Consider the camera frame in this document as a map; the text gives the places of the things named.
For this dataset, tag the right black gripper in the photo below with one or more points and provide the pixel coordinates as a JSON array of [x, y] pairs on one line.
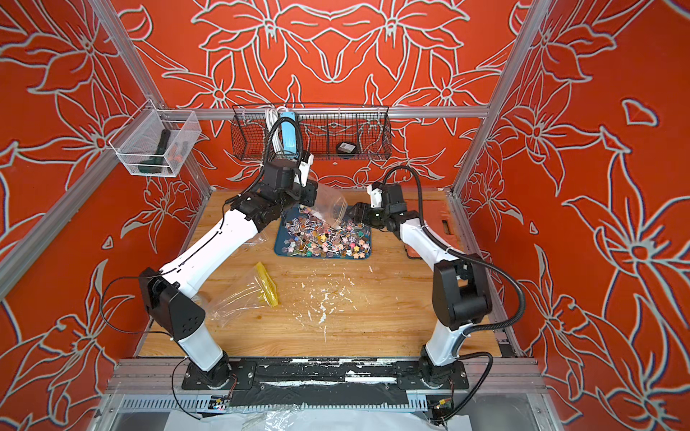
[[367, 211]]

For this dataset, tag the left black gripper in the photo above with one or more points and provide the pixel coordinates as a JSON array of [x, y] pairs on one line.
[[312, 189]]

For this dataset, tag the candy ziploc bag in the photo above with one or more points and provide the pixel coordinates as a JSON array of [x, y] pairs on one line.
[[255, 290], [330, 205], [258, 239]]

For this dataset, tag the dark teal tray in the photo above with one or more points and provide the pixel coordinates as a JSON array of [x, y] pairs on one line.
[[280, 248]]

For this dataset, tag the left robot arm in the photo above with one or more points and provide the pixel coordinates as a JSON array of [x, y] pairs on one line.
[[168, 292]]

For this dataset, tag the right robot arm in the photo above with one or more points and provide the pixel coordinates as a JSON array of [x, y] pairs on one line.
[[459, 286]]

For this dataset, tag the orange tool case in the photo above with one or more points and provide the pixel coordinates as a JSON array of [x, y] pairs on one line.
[[438, 217]]

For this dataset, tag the light blue box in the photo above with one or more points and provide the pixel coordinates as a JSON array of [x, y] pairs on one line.
[[288, 135]]

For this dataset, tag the poured candy pile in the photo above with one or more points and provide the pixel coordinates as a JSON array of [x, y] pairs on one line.
[[326, 237]]

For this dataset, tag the green black tool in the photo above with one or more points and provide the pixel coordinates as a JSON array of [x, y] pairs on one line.
[[155, 163]]

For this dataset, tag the clear plastic bin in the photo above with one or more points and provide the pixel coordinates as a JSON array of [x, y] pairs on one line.
[[137, 138]]

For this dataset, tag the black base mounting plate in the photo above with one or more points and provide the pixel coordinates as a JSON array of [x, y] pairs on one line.
[[339, 383]]

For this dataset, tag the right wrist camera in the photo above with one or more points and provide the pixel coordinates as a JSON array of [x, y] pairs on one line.
[[375, 195]]

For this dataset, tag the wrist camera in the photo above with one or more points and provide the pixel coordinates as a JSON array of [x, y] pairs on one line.
[[304, 167], [375, 195]]

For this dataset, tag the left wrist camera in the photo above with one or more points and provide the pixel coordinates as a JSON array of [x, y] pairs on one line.
[[304, 167]]

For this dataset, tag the black wire basket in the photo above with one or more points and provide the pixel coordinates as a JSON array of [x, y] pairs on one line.
[[320, 127]]

